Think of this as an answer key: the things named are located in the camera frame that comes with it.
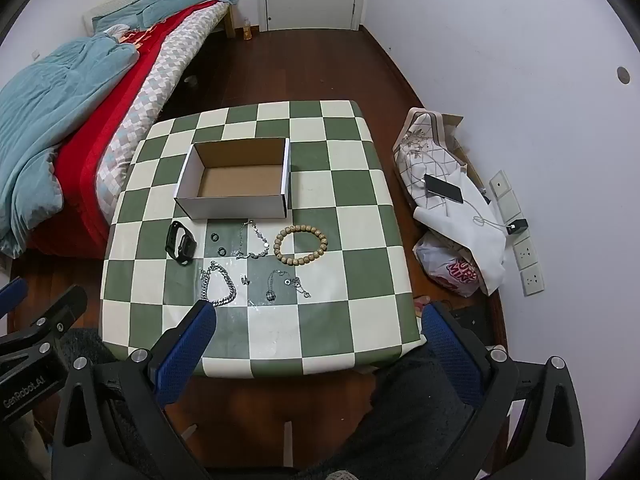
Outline black smartphone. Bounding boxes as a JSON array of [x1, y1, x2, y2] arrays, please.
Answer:
[[423, 173, 465, 205]]

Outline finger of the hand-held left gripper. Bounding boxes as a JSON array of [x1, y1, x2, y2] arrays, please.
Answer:
[[0, 277, 29, 318], [0, 284, 89, 362]]

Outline silver link necklace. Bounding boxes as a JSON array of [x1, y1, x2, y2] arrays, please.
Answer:
[[234, 218, 271, 261]]

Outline thin silver chain necklace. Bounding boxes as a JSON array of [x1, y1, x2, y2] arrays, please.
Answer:
[[282, 275, 314, 300]]

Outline thick silver chain bracelet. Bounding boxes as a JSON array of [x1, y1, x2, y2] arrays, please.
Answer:
[[199, 261, 237, 307]]

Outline wooden bead bracelet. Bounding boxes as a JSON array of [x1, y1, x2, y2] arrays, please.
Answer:
[[274, 224, 329, 267]]

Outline white charging cable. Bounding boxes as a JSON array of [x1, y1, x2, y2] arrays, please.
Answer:
[[424, 144, 512, 232]]

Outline white red plastic bag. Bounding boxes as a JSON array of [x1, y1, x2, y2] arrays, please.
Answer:
[[413, 232, 484, 297]]

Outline large blue comforter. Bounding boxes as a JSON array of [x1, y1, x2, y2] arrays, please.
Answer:
[[0, 35, 142, 259]]

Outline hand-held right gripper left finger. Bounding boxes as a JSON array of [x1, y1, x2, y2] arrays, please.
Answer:
[[51, 299, 218, 480]]

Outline white patterned bag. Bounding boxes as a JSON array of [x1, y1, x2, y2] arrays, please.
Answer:
[[412, 164, 509, 297]]

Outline floral fabric bag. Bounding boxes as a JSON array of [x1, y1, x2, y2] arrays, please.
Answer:
[[392, 107, 469, 211]]

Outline wooden bed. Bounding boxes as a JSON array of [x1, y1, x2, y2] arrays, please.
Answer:
[[0, 0, 247, 261]]

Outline white wall socket row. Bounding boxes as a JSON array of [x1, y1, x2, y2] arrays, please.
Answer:
[[488, 169, 546, 297]]

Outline grey white checkered quilt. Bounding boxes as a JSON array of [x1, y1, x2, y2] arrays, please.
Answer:
[[95, 10, 232, 226]]

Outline red blanket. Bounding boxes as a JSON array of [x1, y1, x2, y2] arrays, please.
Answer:
[[24, 2, 224, 257]]

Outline white cardboard box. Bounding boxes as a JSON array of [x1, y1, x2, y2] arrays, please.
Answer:
[[173, 137, 292, 220]]

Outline dark fleece pants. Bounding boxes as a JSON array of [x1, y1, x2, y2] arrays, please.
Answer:
[[60, 327, 482, 480]]

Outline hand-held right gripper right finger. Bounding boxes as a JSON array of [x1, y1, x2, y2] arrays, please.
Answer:
[[420, 301, 587, 480]]

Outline black smartwatch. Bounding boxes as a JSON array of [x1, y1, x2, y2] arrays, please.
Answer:
[[165, 220, 198, 266]]

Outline brown cardboard sheet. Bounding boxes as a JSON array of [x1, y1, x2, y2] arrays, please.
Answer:
[[439, 112, 487, 192]]

